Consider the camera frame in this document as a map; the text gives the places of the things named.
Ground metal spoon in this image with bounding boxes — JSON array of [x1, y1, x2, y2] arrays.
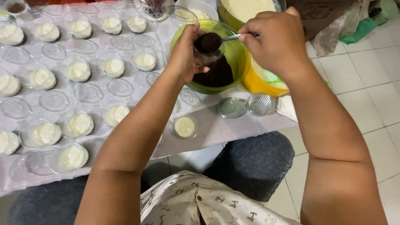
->
[[194, 32, 260, 54]]

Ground grated white cheese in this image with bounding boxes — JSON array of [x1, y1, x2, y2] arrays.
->
[[188, 8, 210, 20]]

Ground blue denim jeans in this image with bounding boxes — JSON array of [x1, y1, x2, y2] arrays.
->
[[8, 131, 295, 225]]

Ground group of clear round lids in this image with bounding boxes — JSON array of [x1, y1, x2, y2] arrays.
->
[[0, 0, 200, 182]]

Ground yellow plastic container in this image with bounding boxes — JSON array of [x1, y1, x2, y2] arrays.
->
[[242, 53, 291, 98]]

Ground brown plastic bag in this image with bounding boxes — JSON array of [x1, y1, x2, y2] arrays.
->
[[286, 0, 371, 57]]

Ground group of cream-filled cups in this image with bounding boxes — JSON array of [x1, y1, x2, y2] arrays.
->
[[0, 8, 199, 175]]

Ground empty smooth clear cup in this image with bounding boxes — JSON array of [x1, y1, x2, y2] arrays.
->
[[218, 97, 248, 119]]

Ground clear plastic dessert cup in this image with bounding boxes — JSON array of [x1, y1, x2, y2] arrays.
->
[[192, 31, 225, 67]]

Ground white tablecloth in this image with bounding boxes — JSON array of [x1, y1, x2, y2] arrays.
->
[[0, 0, 299, 197]]

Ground clear plastic tub lid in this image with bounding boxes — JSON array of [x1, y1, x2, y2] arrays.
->
[[166, 5, 199, 26]]

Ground white cream batter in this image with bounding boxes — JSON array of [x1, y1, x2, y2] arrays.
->
[[220, 0, 277, 23]]

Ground cream patterned shirt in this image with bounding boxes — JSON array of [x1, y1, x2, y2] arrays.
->
[[140, 170, 301, 225]]

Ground large green bowl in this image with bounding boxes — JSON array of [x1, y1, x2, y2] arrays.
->
[[216, 0, 287, 32]]

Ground green plastic bowl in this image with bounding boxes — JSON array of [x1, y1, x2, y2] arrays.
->
[[170, 19, 251, 95]]

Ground white tissue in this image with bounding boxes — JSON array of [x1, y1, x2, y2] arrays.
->
[[276, 95, 299, 122]]

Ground white bowl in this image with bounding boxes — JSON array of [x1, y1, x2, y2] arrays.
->
[[174, 0, 219, 23]]

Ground white kitchen scale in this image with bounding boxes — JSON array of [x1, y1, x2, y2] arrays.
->
[[134, 0, 175, 23]]

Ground empty ribbed clear cup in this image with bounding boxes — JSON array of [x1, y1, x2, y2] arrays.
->
[[247, 93, 275, 116]]

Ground small cup with brown liquid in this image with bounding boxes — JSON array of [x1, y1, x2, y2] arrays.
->
[[3, 0, 29, 18]]

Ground green plastic bag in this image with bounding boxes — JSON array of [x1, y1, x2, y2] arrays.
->
[[339, 17, 379, 45]]

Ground person's left hand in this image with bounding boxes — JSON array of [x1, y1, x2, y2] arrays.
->
[[165, 22, 210, 85]]

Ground person's right hand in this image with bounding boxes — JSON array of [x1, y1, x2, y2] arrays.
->
[[238, 7, 309, 84]]

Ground dark cookie crumbs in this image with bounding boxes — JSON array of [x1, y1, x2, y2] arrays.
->
[[192, 32, 234, 88]]

